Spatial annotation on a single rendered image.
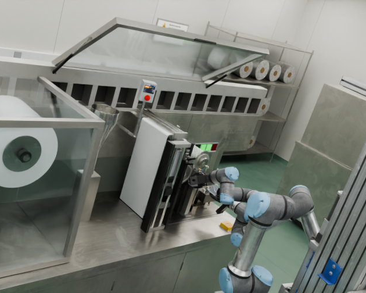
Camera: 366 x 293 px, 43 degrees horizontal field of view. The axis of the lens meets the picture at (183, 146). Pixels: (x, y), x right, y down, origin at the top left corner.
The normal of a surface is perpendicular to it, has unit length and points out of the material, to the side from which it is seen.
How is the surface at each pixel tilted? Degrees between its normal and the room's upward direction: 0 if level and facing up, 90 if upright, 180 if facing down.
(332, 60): 90
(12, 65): 90
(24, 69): 90
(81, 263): 0
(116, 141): 90
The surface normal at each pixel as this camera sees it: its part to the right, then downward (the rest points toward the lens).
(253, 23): 0.65, 0.43
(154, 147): -0.71, 0.02
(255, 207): -0.87, -0.28
